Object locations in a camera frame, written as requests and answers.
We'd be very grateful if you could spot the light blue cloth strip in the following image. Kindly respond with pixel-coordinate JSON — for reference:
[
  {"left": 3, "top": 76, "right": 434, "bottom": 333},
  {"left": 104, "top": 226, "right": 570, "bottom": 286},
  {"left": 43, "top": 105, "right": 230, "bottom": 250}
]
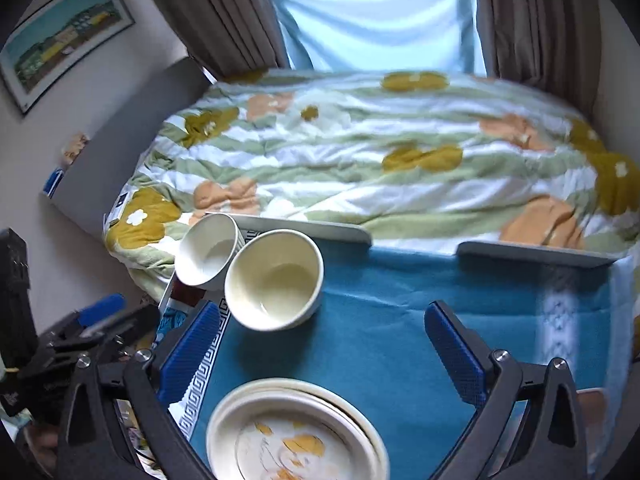
[{"left": 588, "top": 256, "right": 638, "bottom": 479}]

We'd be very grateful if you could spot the white small cup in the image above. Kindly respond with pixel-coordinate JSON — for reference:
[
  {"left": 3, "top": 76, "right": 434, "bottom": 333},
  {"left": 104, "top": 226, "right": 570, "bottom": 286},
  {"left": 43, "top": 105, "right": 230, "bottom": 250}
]
[{"left": 175, "top": 214, "right": 245, "bottom": 292}]

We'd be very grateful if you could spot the grey headboard panel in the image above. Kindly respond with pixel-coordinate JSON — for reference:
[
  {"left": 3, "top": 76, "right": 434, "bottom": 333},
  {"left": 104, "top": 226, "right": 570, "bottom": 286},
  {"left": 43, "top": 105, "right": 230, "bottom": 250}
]
[{"left": 52, "top": 58, "right": 209, "bottom": 240}]

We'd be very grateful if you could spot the small cream duck bowl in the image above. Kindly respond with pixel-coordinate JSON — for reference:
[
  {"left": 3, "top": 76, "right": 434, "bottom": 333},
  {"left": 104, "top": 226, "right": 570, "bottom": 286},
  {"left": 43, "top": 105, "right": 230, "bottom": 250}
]
[{"left": 224, "top": 230, "right": 324, "bottom": 332}]

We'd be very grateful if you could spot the teal blue table cloth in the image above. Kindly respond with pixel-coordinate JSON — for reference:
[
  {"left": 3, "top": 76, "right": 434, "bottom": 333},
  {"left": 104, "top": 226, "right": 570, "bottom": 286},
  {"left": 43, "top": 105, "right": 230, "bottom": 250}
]
[{"left": 168, "top": 238, "right": 611, "bottom": 479}]

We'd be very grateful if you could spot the white plate orange duck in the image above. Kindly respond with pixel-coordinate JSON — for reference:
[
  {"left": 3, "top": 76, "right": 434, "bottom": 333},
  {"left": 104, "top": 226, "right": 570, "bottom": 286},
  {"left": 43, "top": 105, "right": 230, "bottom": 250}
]
[{"left": 205, "top": 378, "right": 390, "bottom": 479}]

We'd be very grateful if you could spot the framed landscape picture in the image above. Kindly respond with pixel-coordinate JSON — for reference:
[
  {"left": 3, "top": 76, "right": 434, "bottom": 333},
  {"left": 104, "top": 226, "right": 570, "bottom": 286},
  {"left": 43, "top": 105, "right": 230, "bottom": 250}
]
[{"left": 1, "top": 0, "right": 134, "bottom": 115}]

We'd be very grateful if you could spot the floral bed quilt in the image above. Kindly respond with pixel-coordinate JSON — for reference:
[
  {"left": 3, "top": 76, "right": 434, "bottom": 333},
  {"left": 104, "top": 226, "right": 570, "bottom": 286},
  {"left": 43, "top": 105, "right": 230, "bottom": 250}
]
[{"left": 103, "top": 70, "right": 639, "bottom": 298}]

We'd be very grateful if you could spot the left grey brown drape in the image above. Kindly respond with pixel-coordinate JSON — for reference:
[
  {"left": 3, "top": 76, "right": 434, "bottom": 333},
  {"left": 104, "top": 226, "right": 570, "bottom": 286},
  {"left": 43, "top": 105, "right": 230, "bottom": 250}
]
[{"left": 153, "top": 0, "right": 290, "bottom": 79}]

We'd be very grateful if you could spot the grey brown drape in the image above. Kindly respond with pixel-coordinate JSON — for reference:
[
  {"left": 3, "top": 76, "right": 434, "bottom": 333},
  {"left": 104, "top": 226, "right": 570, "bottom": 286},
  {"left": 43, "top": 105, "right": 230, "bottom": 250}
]
[
  {"left": 476, "top": 0, "right": 602, "bottom": 117},
  {"left": 153, "top": 0, "right": 290, "bottom": 79}
]

